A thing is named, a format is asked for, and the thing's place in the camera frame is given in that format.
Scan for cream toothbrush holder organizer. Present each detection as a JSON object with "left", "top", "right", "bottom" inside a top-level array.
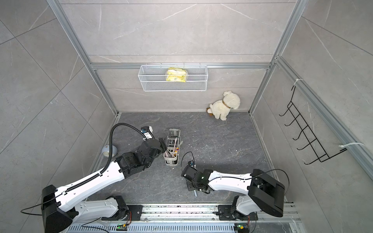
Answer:
[{"left": 163, "top": 129, "right": 183, "bottom": 167}]

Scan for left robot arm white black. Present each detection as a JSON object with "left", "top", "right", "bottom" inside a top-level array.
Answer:
[{"left": 41, "top": 138, "right": 167, "bottom": 233}]

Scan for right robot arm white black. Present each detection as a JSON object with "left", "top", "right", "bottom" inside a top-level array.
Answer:
[{"left": 181, "top": 164, "right": 286, "bottom": 220}]

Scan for white plush dog toy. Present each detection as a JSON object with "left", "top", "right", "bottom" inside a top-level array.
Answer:
[{"left": 207, "top": 91, "right": 241, "bottom": 121}]

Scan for yellow wipes packet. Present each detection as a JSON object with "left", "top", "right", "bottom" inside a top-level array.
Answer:
[{"left": 166, "top": 68, "right": 188, "bottom": 83}]

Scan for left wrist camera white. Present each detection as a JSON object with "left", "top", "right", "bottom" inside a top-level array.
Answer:
[{"left": 140, "top": 126, "right": 154, "bottom": 140}]

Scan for aluminium mounting rail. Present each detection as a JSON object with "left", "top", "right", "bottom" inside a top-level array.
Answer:
[{"left": 59, "top": 203, "right": 301, "bottom": 223}]

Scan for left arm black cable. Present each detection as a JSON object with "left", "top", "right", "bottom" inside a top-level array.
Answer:
[{"left": 98, "top": 123, "right": 146, "bottom": 175}]

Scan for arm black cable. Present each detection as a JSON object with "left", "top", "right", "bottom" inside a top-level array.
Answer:
[
  {"left": 180, "top": 151, "right": 290, "bottom": 196},
  {"left": 98, "top": 123, "right": 146, "bottom": 175}
]

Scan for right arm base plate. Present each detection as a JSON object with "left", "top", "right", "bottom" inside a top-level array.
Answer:
[{"left": 216, "top": 205, "right": 258, "bottom": 221}]

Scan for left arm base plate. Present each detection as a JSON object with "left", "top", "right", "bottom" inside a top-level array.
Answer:
[{"left": 101, "top": 205, "right": 143, "bottom": 221}]

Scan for white wire mesh basket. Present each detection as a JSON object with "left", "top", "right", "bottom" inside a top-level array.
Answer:
[{"left": 138, "top": 65, "right": 208, "bottom": 92}]

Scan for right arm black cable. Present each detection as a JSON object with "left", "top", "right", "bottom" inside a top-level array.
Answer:
[{"left": 180, "top": 151, "right": 290, "bottom": 196}]

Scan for black wire hook rack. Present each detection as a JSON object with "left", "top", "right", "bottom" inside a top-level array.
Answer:
[{"left": 279, "top": 86, "right": 347, "bottom": 165}]

